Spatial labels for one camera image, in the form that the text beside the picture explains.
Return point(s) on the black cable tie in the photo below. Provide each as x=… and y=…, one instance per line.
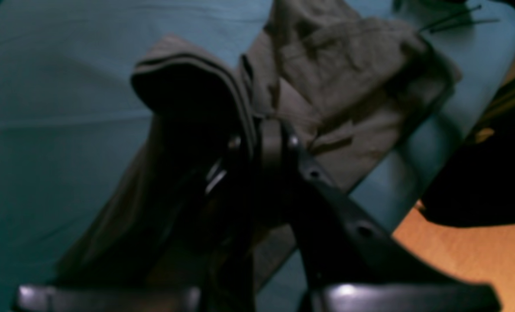
x=463, y=24
x=450, y=17

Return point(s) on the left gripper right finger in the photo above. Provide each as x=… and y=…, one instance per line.
x=351, y=264

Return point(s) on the blue table cloth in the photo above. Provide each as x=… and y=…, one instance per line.
x=70, y=122

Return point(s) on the dark grey T-shirt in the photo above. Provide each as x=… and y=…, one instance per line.
x=351, y=88

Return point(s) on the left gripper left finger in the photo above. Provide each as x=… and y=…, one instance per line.
x=189, y=250

